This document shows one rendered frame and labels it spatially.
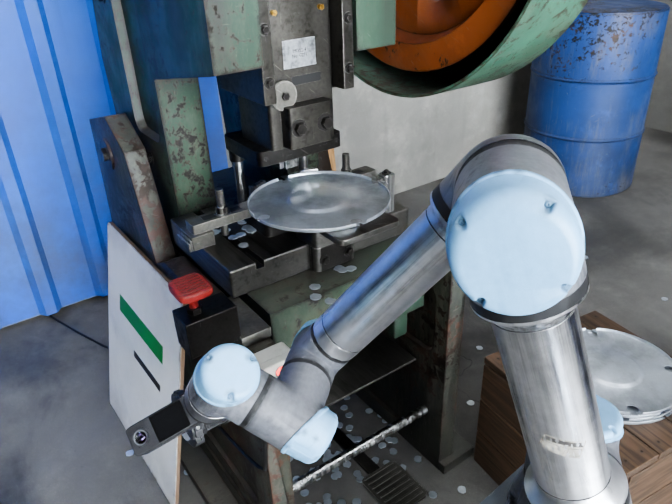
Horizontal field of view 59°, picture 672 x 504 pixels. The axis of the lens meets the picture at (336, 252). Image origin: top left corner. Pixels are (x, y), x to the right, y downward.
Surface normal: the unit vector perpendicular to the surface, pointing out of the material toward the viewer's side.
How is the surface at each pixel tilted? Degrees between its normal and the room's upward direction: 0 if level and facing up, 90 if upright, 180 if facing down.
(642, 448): 0
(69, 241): 90
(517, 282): 83
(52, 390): 0
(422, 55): 90
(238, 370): 40
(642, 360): 0
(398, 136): 90
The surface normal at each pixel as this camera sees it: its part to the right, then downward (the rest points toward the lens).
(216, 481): -0.04, -0.88
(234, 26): 0.58, 0.38
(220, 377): 0.34, -0.42
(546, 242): -0.29, 0.37
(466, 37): -0.81, 0.31
